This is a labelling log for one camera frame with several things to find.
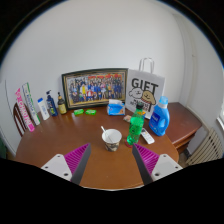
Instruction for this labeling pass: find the dark wooden chair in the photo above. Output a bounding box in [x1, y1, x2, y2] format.
[12, 102, 28, 138]

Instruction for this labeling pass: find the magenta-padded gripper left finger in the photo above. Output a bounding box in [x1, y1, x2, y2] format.
[40, 143, 92, 185]

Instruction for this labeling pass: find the white spoon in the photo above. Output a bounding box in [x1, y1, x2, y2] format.
[100, 125, 113, 143]

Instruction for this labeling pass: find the amber pump bottle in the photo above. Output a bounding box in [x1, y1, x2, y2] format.
[57, 92, 68, 115]

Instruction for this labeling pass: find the white radiator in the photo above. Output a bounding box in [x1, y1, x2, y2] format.
[185, 127, 224, 166]

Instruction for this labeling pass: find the white paper gift bag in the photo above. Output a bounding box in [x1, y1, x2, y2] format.
[125, 57, 166, 120]

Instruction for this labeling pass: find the framed group photo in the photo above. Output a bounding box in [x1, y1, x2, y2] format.
[61, 67, 129, 111]

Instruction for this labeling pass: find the blue tissue pack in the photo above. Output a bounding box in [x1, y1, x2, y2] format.
[106, 98, 126, 117]

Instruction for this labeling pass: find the white paper cup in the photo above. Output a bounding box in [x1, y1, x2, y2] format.
[101, 128, 123, 153]

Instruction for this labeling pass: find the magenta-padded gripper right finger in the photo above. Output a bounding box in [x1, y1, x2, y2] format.
[132, 143, 184, 185]

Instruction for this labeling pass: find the dark blue pump bottle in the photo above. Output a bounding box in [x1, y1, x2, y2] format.
[45, 89, 59, 117]

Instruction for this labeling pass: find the white flat panel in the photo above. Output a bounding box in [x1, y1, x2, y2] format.
[0, 79, 24, 158]

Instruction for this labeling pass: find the white remote control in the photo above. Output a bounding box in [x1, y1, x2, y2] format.
[140, 128, 156, 145]

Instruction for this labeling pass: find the green plastic drink bottle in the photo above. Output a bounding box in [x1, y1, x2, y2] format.
[126, 101, 146, 147]

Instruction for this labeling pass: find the brown wooden side table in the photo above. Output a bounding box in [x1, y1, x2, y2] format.
[165, 101, 203, 150]

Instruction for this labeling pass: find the long green white box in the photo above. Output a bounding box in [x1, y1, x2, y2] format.
[21, 82, 41, 126]

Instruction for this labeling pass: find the white bottle with blue cap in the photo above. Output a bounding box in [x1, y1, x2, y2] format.
[37, 97, 51, 121]

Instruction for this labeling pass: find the blue detergent bottle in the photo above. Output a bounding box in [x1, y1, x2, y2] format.
[148, 96, 171, 137]

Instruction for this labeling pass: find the long pink box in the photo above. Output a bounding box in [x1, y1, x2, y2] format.
[14, 87, 36, 133]

